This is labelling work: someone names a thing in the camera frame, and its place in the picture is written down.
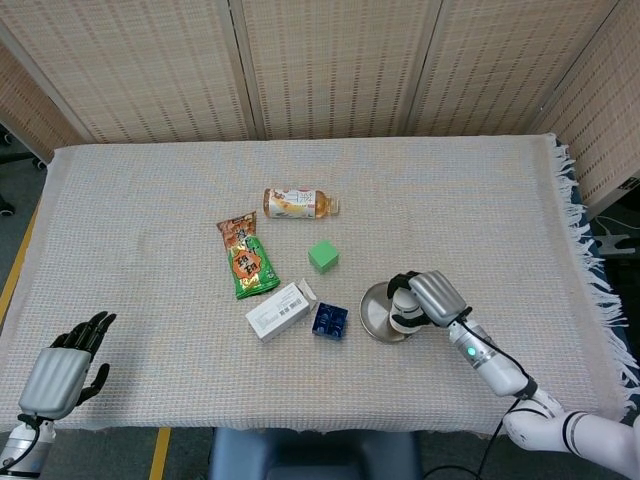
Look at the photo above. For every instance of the white paper cup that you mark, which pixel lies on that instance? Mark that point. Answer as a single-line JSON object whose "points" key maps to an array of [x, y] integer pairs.
{"points": [[405, 305]]}

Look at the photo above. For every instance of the bamboo folding screen panel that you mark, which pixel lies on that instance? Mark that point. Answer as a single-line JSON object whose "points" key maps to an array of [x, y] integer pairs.
{"points": [[610, 100], [150, 65], [340, 65], [25, 110], [500, 65]]}

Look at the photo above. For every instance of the white cardboard box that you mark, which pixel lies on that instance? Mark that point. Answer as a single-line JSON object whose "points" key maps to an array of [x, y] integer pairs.
{"points": [[277, 312]]}

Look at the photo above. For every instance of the green orange snack bag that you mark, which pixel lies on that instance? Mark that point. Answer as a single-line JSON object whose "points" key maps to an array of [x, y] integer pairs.
{"points": [[247, 265]]}

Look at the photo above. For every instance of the round metal plate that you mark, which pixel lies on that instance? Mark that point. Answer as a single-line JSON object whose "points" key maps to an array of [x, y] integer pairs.
{"points": [[375, 312]]}

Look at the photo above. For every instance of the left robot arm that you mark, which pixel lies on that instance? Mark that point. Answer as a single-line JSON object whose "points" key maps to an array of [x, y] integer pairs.
{"points": [[20, 445]]}

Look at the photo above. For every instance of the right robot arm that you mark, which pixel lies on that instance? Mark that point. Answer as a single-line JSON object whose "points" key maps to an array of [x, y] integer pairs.
{"points": [[500, 375]]}

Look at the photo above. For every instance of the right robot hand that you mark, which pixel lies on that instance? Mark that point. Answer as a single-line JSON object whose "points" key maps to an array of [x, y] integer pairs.
{"points": [[440, 297]]}

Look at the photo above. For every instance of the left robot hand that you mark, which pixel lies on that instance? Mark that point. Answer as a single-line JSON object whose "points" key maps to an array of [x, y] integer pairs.
{"points": [[55, 375]]}

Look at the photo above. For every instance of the white metal stand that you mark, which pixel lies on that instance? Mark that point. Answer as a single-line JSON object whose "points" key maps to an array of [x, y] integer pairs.
{"points": [[615, 244]]}

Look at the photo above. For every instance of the blue padded seat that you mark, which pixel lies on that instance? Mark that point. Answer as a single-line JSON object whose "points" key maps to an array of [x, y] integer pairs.
{"points": [[310, 455]]}

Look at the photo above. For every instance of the black office chair base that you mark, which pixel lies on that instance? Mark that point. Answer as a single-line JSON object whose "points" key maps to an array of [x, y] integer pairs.
{"points": [[15, 155]]}

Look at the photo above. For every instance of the woven fringed tablecloth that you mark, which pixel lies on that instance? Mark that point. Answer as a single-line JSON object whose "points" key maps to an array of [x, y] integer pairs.
{"points": [[150, 250]]}

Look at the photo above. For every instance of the tea bottle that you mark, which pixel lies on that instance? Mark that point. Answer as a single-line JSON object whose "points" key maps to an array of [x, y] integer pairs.
{"points": [[295, 202]]}

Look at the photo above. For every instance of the green cube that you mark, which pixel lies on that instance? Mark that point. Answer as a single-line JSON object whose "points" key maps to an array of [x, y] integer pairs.
{"points": [[324, 256]]}

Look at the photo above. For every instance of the blue plastic grid block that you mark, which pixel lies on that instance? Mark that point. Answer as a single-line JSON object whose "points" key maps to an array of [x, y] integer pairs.
{"points": [[330, 321]]}

